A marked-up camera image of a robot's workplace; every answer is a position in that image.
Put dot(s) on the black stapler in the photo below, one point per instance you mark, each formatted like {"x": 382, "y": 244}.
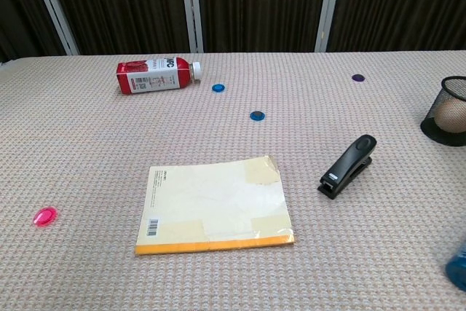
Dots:
{"x": 347, "y": 167}

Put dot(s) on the cream book with orange spine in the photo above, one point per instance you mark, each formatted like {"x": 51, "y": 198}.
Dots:
{"x": 218, "y": 201}

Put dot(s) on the blue magnet with grey centre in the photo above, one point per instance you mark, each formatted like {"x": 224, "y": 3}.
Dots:
{"x": 257, "y": 115}

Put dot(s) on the blue round magnet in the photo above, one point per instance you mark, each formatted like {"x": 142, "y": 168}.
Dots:
{"x": 218, "y": 87}

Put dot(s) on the red juice bottle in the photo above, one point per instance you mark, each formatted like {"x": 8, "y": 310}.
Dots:
{"x": 153, "y": 75}

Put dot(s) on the purple round magnet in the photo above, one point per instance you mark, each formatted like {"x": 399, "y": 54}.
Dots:
{"x": 358, "y": 77}

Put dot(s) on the woven beige tablecloth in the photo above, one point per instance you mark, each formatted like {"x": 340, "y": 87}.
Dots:
{"x": 233, "y": 282}

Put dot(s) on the black mesh pen holder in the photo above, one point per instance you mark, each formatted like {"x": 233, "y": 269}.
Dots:
{"x": 429, "y": 127}

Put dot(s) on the pink round magnet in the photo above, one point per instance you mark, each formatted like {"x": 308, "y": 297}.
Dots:
{"x": 45, "y": 216}

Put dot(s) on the beige egg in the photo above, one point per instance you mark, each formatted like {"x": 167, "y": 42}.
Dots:
{"x": 450, "y": 113}

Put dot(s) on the blue translucent bottle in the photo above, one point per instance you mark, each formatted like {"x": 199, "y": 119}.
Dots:
{"x": 458, "y": 267}

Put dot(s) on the white partition post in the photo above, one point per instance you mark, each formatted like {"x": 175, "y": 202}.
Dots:
{"x": 327, "y": 7}
{"x": 193, "y": 7}
{"x": 54, "y": 7}

